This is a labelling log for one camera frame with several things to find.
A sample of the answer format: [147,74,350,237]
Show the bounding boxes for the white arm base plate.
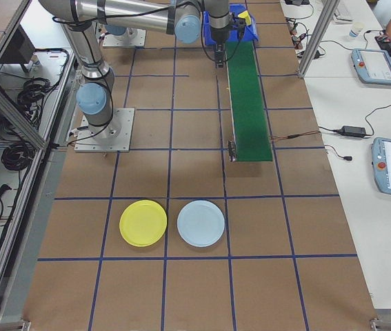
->
[74,107,137,153]
[102,29,147,48]

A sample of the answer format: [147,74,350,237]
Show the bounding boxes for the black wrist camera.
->
[232,13,248,41]

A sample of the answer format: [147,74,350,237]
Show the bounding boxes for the light blue plate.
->
[177,199,226,248]

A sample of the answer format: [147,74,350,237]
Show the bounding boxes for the green conveyor belt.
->
[224,40,274,164]

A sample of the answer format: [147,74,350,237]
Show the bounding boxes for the black control box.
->
[0,26,39,73]

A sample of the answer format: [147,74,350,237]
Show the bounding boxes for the yellow plate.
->
[119,199,168,248]

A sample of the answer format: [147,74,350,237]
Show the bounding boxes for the black plug lead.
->
[323,146,353,162]

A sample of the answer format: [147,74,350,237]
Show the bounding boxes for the V-shaped metal bar frame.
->
[0,0,79,323]

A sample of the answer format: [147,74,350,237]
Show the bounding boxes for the black device with wires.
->
[374,30,391,51]

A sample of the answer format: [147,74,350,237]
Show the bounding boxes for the white keyboard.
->
[334,0,354,22]

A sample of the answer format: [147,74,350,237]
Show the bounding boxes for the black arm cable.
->
[199,6,223,65]

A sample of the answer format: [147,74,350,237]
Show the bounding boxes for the black cable coil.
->
[17,79,60,114]
[1,143,32,172]

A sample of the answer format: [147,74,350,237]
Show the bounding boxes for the white paper cup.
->
[348,22,364,39]

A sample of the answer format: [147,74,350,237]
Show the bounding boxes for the arm base connector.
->
[66,126,89,149]

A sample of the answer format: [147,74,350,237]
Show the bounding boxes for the red black conveyor wire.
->
[269,130,322,142]

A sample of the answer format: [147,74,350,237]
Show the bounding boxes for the blue plastic storage bin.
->
[201,2,261,48]

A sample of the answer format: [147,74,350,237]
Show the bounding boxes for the aluminium profile post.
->
[297,0,343,79]

